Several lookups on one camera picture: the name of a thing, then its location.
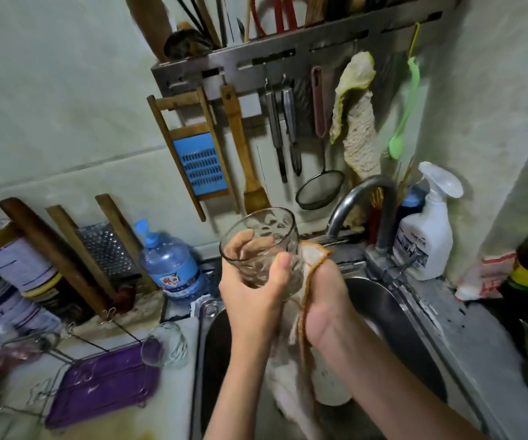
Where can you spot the beige dish cloth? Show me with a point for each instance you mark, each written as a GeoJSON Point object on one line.
{"type": "Point", "coordinates": [287, 380]}

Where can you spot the wooden rolling pin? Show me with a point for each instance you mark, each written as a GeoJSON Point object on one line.
{"type": "Point", "coordinates": [53, 256]}

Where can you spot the red container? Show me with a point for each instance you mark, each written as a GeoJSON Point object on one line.
{"type": "Point", "coordinates": [375, 224]}

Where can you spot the wooden slicer with blue blade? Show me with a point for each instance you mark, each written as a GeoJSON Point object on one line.
{"type": "Point", "coordinates": [198, 160]}

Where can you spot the wooden spatula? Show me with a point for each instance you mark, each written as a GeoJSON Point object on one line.
{"type": "Point", "coordinates": [241, 151]}

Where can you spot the metal faucet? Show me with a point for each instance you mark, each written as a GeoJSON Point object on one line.
{"type": "Point", "coordinates": [356, 199]}

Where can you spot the wall mounted metal utensil rack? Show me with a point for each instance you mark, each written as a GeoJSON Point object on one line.
{"type": "Point", "coordinates": [291, 50]}

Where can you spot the metal peeler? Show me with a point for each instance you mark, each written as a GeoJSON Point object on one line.
{"type": "Point", "coordinates": [291, 123]}
{"type": "Point", "coordinates": [275, 128]}

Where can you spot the stack of labelled tin cans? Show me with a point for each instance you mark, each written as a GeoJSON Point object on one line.
{"type": "Point", "coordinates": [12, 279]}

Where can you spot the white plate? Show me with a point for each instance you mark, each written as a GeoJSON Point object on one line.
{"type": "Point", "coordinates": [333, 385]}

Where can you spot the purple plastic tray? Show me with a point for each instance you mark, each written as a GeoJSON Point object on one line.
{"type": "Point", "coordinates": [104, 385]}

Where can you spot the person's left forearm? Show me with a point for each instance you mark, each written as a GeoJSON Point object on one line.
{"type": "Point", "coordinates": [241, 394]}

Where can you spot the stainless steel sink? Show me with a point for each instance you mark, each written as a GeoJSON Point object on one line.
{"type": "Point", "coordinates": [411, 343]}

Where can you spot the wooden scoop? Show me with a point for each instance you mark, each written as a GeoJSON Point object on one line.
{"type": "Point", "coordinates": [149, 18]}

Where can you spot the blue capped bottle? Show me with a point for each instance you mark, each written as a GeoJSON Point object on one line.
{"type": "Point", "coordinates": [411, 197]}

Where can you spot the bundle of dark chopsticks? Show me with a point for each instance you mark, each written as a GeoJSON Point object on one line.
{"type": "Point", "coordinates": [204, 13]}

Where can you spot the person's right forearm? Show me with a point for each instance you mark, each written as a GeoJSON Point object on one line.
{"type": "Point", "coordinates": [392, 389]}

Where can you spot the mesh strainer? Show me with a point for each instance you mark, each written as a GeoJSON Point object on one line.
{"type": "Point", "coordinates": [319, 189]}

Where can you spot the dark metal ladle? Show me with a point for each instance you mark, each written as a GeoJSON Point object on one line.
{"type": "Point", "coordinates": [186, 43]}

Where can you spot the person's left hand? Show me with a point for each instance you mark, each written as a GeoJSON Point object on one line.
{"type": "Point", "coordinates": [255, 307]}

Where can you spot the white spray bottle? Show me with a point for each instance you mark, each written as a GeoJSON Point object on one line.
{"type": "Point", "coordinates": [426, 229]}

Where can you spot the hanging loofah sponge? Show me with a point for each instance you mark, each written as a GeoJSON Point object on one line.
{"type": "Point", "coordinates": [357, 119]}

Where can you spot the small blue water bottle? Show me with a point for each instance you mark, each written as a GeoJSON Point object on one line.
{"type": "Point", "coordinates": [170, 266]}

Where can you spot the person's right hand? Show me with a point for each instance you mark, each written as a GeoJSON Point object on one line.
{"type": "Point", "coordinates": [328, 302]}

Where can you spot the pink and white plastic bag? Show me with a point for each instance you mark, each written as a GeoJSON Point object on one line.
{"type": "Point", "coordinates": [484, 275]}

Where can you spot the wooden framed metal grater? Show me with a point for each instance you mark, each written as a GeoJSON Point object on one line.
{"type": "Point", "coordinates": [104, 247]}

